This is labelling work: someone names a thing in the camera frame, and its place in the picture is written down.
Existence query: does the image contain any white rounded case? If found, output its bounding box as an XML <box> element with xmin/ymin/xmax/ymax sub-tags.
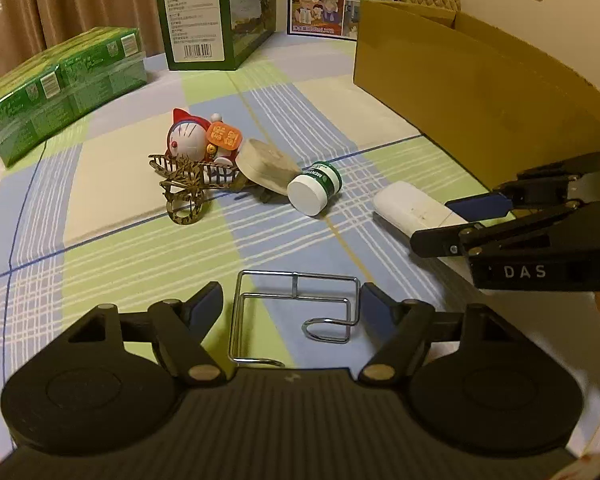
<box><xmin>373</xmin><ymin>181</ymin><xmax>465</xmax><ymax>236</ymax></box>

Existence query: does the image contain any chrome wire holder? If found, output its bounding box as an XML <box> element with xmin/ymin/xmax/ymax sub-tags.
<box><xmin>228</xmin><ymin>269</ymin><xmax>362</xmax><ymax>370</ymax></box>

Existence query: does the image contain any green white pill bottle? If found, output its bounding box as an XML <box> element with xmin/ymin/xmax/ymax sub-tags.
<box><xmin>287</xmin><ymin>162</ymin><xmax>342</xmax><ymax>217</ymax></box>

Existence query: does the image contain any red Doraemon figurine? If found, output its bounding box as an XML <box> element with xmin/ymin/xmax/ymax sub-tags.
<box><xmin>166</xmin><ymin>108</ymin><xmax>242</xmax><ymax>166</ymax></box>

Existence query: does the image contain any open cardboard box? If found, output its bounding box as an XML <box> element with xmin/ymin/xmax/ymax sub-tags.
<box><xmin>353</xmin><ymin>0</ymin><xmax>600</xmax><ymax>188</ymax></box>

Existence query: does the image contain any green shrink-wrapped carton pack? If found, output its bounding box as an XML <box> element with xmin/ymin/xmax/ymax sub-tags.
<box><xmin>0</xmin><ymin>26</ymin><xmax>147</xmax><ymax>167</ymax></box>

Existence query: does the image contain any green white milk box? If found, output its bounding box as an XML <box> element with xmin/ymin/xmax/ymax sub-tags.
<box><xmin>157</xmin><ymin>0</ymin><xmax>276</xmax><ymax>70</ymax></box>

